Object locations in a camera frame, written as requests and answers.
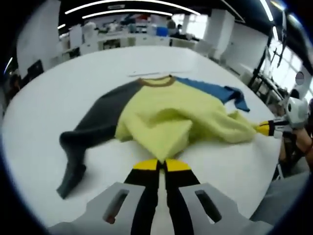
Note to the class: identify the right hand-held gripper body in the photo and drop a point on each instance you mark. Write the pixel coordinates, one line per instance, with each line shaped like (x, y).
(297, 112)

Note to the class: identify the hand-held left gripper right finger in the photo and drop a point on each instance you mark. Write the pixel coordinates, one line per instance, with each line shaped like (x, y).
(195, 210)

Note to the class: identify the black rectangular panel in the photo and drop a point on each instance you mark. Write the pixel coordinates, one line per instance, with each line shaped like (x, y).
(35, 69)

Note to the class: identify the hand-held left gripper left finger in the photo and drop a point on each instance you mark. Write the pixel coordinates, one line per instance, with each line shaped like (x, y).
(115, 210)

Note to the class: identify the ceiling light strip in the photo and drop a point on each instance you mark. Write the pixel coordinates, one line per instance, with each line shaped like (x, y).
(132, 3)
(127, 12)

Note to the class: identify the person's right hand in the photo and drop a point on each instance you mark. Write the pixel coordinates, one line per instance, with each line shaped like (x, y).
(303, 140)

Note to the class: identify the white cabinet row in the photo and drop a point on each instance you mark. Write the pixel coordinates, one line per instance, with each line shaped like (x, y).
(122, 41)

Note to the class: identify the yellow grey blue garment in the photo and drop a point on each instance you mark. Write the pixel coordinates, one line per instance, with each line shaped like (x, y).
(159, 110)

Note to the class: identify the person's grey clothing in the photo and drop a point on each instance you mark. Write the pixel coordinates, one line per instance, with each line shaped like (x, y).
(283, 200)

